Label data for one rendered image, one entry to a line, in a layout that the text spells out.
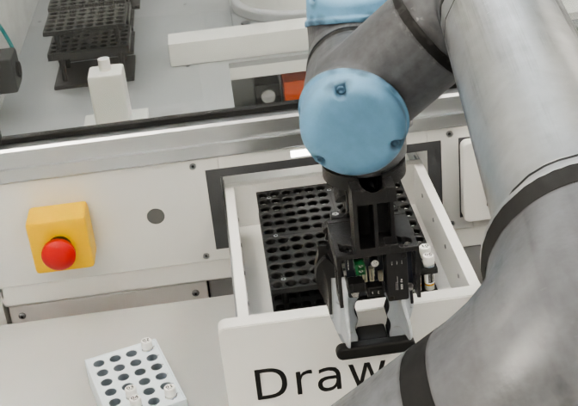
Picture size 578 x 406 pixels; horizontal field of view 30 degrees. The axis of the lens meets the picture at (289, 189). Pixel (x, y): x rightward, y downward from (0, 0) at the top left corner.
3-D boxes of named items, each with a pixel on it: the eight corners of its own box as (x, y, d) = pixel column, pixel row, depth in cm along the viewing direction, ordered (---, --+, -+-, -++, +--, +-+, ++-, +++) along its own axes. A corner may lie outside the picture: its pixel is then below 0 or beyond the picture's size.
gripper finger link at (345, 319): (333, 386, 98) (338, 301, 94) (324, 347, 103) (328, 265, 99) (366, 384, 98) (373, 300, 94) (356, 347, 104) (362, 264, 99)
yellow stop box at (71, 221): (95, 270, 131) (84, 218, 128) (35, 278, 131) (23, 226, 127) (97, 249, 135) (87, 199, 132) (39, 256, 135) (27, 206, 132)
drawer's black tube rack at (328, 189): (439, 318, 116) (437, 267, 113) (277, 340, 115) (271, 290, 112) (400, 218, 136) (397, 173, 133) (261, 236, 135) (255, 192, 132)
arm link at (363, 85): (390, 24, 69) (390, -28, 79) (270, 132, 74) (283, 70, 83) (472, 105, 71) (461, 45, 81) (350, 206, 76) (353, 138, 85)
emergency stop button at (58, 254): (77, 270, 128) (71, 242, 126) (44, 275, 128) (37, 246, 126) (79, 257, 131) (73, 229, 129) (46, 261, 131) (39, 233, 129)
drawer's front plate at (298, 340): (517, 380, 109) (518, 289, 103) (230, 420, 107) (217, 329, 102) (512, 370, 110) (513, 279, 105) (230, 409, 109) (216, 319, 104)
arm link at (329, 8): (297, 5, 81) (304, -29, 88) (309, 138, 86) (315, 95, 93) (402, -2, 80) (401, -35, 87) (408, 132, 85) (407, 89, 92)
